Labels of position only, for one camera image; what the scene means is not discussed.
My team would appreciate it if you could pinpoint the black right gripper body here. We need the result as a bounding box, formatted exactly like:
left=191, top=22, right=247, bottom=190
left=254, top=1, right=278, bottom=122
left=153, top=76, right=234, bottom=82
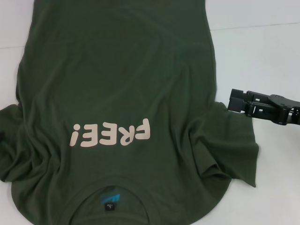
left=269, top=93, right=300, bottom=126

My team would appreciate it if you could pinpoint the dark green FREE! T-shirt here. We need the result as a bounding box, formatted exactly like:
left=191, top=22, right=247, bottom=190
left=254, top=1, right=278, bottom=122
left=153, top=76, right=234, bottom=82
left=0, top=0, right=260, bottom=225

